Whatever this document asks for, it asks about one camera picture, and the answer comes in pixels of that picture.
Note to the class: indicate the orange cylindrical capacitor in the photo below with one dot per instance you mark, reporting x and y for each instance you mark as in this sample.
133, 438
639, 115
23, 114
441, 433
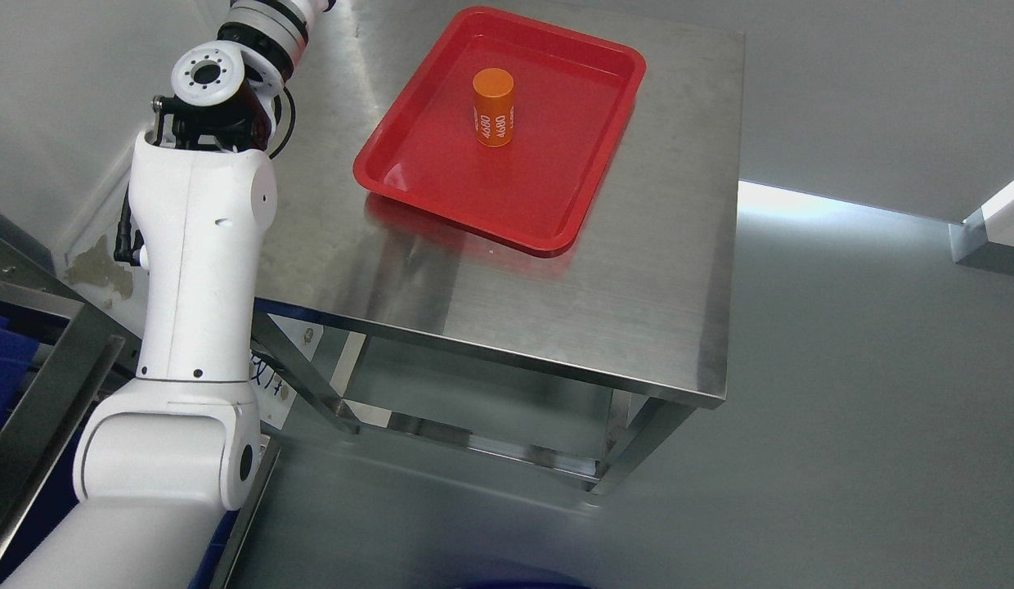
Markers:
493, 107

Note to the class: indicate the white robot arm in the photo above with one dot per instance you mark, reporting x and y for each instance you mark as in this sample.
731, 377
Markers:
203, 190

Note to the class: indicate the stainless steel desk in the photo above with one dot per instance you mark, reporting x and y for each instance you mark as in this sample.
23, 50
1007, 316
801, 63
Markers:
635, 312

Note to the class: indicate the red plastic tray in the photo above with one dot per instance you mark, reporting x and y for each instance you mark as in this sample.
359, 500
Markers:
574, 94

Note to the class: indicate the blue bin far left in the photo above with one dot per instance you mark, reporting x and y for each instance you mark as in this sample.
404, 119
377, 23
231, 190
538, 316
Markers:
16, 354

